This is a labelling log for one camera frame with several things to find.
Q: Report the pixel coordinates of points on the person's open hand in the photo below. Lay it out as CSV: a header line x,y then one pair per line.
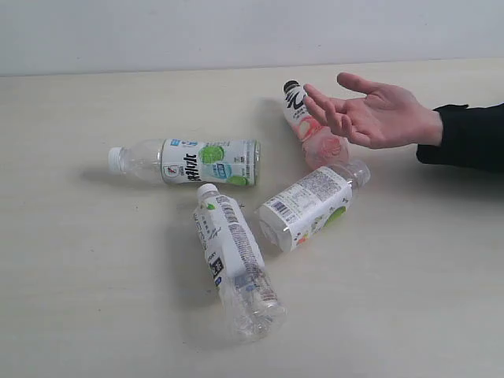
x,y
387,116

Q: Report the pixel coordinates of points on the pink peach drink bottle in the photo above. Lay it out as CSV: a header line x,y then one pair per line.
x,y
319,145

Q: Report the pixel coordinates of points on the short white label bottle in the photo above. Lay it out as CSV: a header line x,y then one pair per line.
x,y
297,213

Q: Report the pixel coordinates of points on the lime label clear bottle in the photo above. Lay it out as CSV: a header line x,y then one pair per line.
x,y
176,161

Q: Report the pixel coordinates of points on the tall clear white-label bottle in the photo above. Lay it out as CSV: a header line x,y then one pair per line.
x,y
251,305

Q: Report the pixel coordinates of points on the black sleeved forearm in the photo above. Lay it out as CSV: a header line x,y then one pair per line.
x,y
472,138

